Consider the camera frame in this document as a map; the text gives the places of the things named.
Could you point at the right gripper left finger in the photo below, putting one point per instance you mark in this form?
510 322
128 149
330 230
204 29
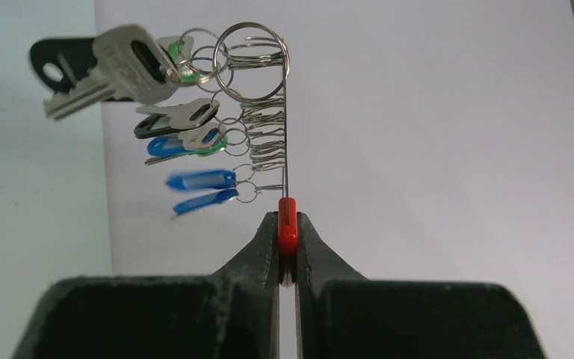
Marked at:
231 313

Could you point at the small silver key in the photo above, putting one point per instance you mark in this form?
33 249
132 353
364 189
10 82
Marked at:
191 115

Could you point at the metal key holder red handle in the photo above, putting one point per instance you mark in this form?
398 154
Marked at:
253 46

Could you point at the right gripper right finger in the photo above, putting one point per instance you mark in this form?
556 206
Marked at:
343 314

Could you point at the black head key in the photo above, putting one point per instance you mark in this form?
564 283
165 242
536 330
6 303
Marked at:
69 66

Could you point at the blue key tag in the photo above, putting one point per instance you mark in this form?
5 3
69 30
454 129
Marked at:
202 180
205 200

